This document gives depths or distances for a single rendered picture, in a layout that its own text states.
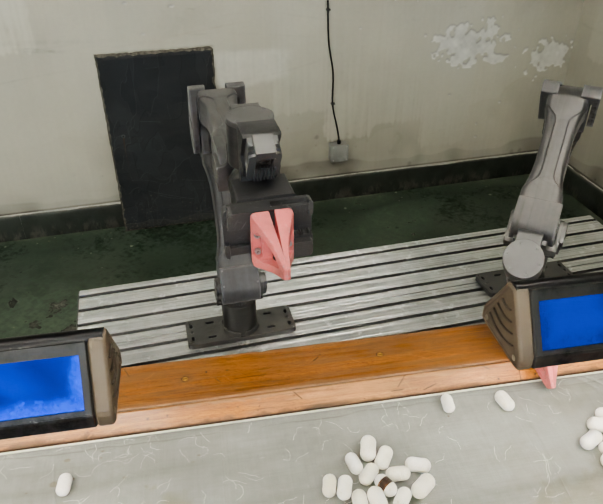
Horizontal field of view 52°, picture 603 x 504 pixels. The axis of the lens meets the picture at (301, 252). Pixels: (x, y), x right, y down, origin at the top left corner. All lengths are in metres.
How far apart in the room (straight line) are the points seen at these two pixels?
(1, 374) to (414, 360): 0.63
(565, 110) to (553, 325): 0.56
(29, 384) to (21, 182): 2.27
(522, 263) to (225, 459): 0.50
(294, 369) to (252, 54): 1.83
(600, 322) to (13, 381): 0.50
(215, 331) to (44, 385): 0.66
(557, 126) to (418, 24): 1.78
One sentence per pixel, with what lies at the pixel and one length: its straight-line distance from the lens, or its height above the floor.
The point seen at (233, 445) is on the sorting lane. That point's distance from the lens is 0.91.
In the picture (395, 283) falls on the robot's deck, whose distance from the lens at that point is 1.30.
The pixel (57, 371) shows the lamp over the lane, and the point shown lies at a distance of 0.54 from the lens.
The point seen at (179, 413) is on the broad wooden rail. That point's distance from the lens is 0.93.
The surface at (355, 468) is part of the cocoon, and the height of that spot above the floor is 0.76.
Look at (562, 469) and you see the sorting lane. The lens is 0.94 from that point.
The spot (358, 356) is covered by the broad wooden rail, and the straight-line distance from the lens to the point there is 0.99.
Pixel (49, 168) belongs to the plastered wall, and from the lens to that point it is 2.75.
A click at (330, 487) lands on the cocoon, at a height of 0.76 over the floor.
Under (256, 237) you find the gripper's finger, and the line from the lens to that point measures 0.67.
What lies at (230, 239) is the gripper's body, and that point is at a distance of 0.70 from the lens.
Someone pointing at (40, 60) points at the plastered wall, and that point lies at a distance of 2.59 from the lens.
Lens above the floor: 1.44
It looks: 34 degrees down
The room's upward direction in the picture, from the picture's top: straight up
